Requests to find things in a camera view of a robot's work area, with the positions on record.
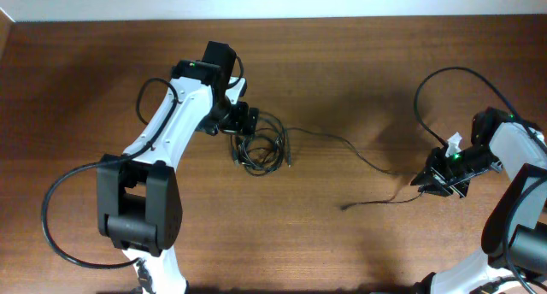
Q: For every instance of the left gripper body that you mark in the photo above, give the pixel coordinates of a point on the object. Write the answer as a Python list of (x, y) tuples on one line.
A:
[(228, 118)]

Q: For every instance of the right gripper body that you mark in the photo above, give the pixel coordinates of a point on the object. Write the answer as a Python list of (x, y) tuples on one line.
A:
[(461, 165)]

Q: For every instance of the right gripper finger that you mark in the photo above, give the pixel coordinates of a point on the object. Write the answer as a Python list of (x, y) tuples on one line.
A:
[(438, 190), (424, 177)]

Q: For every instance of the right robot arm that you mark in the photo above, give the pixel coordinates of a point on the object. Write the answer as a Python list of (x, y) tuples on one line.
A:
[(513, 241)]

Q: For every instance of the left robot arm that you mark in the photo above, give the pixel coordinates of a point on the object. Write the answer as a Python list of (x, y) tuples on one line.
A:
[(138, 201)]

